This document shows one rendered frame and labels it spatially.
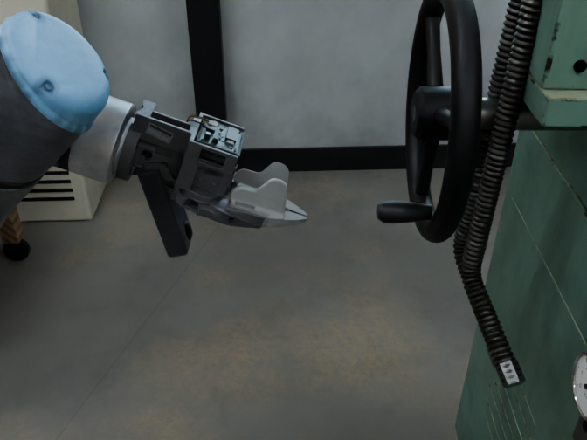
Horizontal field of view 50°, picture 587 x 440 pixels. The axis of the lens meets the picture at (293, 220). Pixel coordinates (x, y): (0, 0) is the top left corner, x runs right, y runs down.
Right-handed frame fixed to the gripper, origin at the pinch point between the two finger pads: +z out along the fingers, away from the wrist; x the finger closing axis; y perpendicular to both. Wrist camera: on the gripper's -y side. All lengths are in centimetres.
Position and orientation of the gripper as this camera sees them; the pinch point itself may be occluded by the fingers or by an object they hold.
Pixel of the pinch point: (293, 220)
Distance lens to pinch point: 72.6
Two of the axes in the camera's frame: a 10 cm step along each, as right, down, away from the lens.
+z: 9.3, 3.2, 1.7
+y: 3.6, -7.7, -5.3
